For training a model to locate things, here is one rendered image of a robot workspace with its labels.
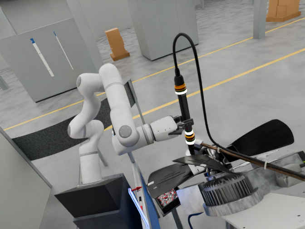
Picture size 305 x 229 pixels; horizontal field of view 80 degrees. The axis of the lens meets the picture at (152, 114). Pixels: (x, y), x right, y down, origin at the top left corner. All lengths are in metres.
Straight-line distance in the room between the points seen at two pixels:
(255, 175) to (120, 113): 0.69
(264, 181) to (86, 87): 0.98
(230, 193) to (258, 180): 0.17
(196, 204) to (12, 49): 6.64
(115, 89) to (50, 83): 6.27
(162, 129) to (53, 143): 2.15
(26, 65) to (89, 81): 6.05
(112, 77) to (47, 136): 1.92
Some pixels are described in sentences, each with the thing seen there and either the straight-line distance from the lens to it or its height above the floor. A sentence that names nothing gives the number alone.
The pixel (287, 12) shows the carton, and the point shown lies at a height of 0.26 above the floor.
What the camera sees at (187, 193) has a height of 1.02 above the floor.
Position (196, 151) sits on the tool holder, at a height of 1.31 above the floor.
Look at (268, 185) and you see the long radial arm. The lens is 1.05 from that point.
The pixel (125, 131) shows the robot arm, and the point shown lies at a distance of 0.66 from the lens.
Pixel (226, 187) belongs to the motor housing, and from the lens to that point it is 0.91.
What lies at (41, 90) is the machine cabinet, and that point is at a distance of 7.18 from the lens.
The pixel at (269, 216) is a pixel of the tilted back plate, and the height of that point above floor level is 1.26.
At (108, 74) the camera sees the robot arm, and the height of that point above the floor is 1.69.
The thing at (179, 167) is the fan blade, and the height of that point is 1.18.
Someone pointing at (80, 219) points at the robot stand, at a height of 0.93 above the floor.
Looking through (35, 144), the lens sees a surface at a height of 0.78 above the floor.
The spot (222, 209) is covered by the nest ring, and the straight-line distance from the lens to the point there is 0.90.
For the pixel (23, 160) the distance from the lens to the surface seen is 2.94.
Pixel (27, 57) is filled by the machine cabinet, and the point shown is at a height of 1.41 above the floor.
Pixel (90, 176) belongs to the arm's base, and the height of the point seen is 1.12.
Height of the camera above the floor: 1.93
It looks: 31 degrees down
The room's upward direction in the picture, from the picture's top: 17 degrees counter-clockwise
